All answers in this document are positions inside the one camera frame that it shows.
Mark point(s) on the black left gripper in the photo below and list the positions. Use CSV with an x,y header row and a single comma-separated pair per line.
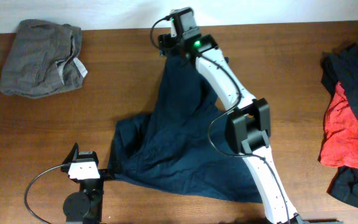
x,y
74,151

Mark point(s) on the red mesh garment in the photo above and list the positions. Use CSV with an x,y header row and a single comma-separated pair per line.
x,y
340,145

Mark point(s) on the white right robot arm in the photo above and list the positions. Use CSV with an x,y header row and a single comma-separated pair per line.
x,y
248,126

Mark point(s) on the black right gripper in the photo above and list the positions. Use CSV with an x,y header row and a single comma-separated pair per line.
x,y
165,42

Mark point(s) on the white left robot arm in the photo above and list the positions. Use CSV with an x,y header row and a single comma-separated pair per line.
x,y
86,205

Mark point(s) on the dark blue shorts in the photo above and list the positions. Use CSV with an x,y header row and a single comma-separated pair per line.
x,y
180,147

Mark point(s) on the folded grey shorts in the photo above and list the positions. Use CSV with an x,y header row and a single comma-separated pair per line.
x,y
43,60

